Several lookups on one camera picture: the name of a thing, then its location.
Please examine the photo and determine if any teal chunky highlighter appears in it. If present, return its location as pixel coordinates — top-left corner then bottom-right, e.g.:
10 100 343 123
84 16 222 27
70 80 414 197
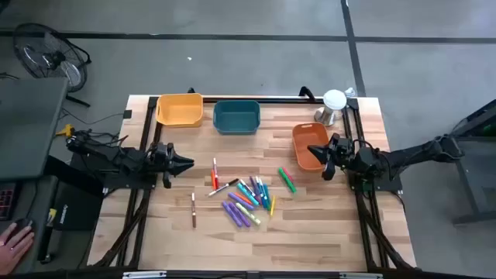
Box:
236 182 260 208

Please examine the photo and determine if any lavender chunky highlighter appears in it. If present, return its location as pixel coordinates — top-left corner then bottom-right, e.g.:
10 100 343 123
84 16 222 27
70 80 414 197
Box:
221 200 243 228
227 191 255 212

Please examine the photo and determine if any blue Expo marker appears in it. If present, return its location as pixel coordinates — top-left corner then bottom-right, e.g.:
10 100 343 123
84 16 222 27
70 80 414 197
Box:
254 175 267 210

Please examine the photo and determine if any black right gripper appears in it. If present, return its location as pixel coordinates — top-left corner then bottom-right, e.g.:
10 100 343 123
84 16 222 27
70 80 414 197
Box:
307 133 356 182

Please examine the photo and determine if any yellow plastic bin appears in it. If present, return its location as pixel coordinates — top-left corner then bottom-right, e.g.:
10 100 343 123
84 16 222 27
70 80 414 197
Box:
155 92 205 129

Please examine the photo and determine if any grey metal cart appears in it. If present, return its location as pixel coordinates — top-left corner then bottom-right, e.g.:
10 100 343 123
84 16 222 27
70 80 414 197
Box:
451 98 496 226

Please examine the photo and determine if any orange plastic bin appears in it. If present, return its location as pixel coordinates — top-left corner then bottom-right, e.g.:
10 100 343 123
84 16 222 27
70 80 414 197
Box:
291 122 330 173

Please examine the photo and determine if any purple chunky highlighter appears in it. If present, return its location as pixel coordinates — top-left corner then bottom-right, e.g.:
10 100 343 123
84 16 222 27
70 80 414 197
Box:
228 201 252 229

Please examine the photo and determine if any light green chunky highlighter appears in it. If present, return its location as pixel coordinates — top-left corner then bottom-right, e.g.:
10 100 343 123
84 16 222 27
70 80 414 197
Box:
235 201 262 226

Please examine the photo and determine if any black floor fan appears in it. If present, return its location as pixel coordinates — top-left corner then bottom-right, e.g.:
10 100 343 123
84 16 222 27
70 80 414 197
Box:
12 22 92 109

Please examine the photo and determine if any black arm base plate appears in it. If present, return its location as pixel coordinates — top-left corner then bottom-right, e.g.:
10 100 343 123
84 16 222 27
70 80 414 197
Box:
347 170 404 194
101 157 160 191

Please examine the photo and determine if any silver edge bracket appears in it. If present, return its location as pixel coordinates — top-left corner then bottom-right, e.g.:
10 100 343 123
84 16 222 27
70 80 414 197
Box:
339 272 384 279
122 270 168 279

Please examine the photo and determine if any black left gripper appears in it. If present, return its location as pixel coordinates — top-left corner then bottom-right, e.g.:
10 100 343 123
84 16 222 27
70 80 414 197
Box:
149 141 195 190

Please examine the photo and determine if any black Expo marker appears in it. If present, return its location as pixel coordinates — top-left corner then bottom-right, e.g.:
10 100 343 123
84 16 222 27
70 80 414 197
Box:
207 177 240 198

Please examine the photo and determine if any person's hand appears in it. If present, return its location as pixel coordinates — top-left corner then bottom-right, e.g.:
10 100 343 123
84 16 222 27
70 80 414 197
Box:
0 223 36 275

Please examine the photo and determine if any black keyboard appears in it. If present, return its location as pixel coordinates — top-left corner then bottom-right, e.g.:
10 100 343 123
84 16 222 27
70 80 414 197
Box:
0 181 19 222

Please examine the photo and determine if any purple slim highlighter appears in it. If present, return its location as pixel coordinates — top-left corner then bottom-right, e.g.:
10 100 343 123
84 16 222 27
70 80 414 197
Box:
249 175 262 198

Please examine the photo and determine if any teal plastic bin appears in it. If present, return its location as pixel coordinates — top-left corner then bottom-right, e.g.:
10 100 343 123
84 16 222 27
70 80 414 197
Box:
212 99 261 136

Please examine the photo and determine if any purple Expo marker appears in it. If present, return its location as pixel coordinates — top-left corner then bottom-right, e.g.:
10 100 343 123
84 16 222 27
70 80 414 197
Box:
239 178 257 198

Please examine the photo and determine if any dark desk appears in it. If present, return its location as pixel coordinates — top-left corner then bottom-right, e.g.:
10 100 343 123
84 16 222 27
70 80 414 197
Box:
0 174 59 274

